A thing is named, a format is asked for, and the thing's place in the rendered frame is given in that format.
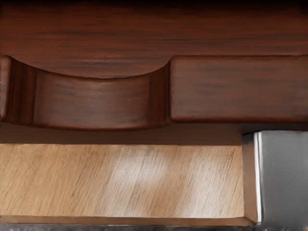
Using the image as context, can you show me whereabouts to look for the dark wood cabinet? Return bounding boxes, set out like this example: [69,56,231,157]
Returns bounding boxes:
[0,0,308,228]

